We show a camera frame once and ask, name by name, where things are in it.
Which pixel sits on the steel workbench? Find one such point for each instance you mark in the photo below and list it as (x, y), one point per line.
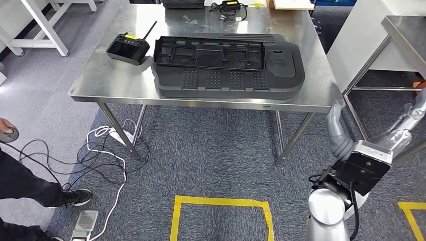
(110, 79)
(406, 33)

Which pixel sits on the person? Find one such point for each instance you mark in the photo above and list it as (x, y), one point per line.
(20, 179)

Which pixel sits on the white frame table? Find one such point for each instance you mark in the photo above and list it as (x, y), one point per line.
(43, 26)
(88, 5)

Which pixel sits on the blue plastic crate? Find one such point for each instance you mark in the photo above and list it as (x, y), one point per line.
(332, 2)

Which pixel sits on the white power strip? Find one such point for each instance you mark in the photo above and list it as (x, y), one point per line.
(119, 136)

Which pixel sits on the black swivel chair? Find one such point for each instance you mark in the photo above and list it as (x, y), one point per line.
(315, 25)

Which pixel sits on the yellow floor tape square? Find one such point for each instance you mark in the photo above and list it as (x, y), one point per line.
(176, 219)
(412, 219)

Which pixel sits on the black foam case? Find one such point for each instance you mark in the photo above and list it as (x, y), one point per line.
(183, 4)

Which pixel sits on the black round handheld controller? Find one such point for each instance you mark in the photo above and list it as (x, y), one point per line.
(10, 137)

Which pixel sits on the black remote controller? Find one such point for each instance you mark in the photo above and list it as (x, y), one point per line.
(126, 50)

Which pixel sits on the white board panel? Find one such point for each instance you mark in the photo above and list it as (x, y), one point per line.
(356, 33)

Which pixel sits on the open cardboard box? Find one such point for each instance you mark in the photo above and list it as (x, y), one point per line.
(293, 4)

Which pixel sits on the small grey scrap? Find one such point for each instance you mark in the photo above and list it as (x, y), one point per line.
(187, 19)

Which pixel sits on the metal floor outlet box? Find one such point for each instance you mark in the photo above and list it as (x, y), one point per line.
(86, 223)

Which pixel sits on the person's hand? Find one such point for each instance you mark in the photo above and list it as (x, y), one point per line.
(6, 125)

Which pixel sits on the orange bag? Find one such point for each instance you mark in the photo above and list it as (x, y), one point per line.
(420, 85)

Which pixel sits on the large black moulded panel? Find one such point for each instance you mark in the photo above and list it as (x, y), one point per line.
(216, 88)

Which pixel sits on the yellow tag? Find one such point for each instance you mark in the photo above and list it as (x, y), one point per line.
(256, 4)

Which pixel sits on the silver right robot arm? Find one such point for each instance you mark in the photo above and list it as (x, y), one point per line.
(324, 213)

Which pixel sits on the long black plastic part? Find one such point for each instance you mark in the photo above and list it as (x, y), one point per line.
(209, 53)

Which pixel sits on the black power adapter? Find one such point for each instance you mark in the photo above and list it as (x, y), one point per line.
(231, 5)

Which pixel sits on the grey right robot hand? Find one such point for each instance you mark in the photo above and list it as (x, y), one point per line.
(399, 139)

